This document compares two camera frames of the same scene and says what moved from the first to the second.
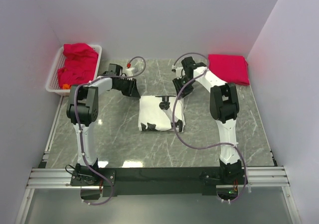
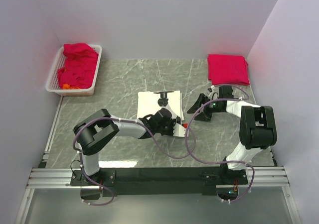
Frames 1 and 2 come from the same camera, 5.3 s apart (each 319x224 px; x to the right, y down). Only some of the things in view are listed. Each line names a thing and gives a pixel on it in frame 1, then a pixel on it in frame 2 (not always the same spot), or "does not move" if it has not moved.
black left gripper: x=132 y=90 → x=173 y=122
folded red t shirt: x=232 y=68 does not move
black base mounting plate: x=160 y=180 does not move
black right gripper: x=177 y=84 → x=205 y=115
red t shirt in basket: x=80 y=64 does not move
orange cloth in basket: x=66 y=86 does not move
